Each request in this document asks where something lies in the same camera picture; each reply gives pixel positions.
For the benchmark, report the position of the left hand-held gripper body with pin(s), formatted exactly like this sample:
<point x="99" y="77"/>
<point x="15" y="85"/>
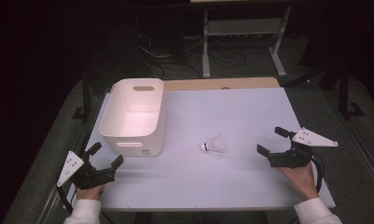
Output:
<point x="91" y="177"/>

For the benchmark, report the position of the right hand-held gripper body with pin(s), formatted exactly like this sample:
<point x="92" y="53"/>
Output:
<point x="292" y="158"/>

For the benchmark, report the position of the white shuttlecock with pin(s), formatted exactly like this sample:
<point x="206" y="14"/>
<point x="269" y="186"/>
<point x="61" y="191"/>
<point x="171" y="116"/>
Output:
<point x="216" y="145"/>

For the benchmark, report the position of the white plastic storage bin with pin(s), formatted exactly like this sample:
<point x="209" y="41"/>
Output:
<point x="138" y="109"/>

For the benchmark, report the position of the person's left hand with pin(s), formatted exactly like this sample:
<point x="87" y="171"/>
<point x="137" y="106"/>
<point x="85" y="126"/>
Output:
<point x="89" y="193"/>

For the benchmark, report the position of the person's right hand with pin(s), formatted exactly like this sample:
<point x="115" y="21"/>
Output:
<point x="300" y="181"/>

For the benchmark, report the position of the white metal desk frame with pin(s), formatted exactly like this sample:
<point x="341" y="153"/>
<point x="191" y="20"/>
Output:
<point x="243" y="27"/>

